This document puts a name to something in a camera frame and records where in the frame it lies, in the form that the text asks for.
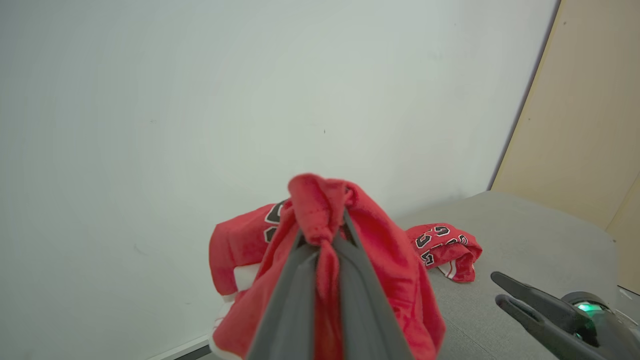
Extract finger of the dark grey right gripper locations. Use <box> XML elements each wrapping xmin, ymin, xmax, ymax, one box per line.
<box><xmin>490</xmin><ymin>271</ymin><xmax>577</xmax><ymax>322</ymax></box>
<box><xmin>495</xmin><ymin>294</ymin><xmax>597</xmax><ymax>360</ymax></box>

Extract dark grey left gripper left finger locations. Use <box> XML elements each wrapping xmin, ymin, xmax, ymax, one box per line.
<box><xmin>247</xmin><ymin>239</ymin><xmax>322</xmax><ymax>360</ymax></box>

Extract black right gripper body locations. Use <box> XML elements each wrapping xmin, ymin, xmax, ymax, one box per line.
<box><xmin>560</xmin><ymin>291</ymin><xmax>640</xmax><ymax>360</ymax></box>

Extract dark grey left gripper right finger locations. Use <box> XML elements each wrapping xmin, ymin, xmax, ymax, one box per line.
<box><xmin>332</xmin><ymin>209</ymin><xmax>415</xmax><ymax>360</ymax></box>

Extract red garment with white trim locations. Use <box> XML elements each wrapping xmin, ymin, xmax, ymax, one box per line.
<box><xmin>207</xmin><ymin>172</ymin><xmax>447</xmax><ymax>360</ymax></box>

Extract small red garment black numerals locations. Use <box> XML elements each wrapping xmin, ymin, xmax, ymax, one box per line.
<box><xmin>404</xmin><ymin>222</ymin><xmax>484</xmax><ymax>284</ymax></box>

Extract grey fabric sofa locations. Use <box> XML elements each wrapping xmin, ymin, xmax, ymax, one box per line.
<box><xmin>394</xmin><ymin>190</ymin><xmax>640</xmax><ymax>360</ymax></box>

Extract white and black baseboard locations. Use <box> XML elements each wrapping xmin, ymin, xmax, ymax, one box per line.
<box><xmin>147</xmin><ymin>333</ymin><xmax>214</xmax><ymax>360</ymax></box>

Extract beige wall board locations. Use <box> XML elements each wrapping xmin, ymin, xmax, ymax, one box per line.
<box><xmin>489</xmin><ymin>0</ymin><xmax>640</xmax><ymax>297</ymax></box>

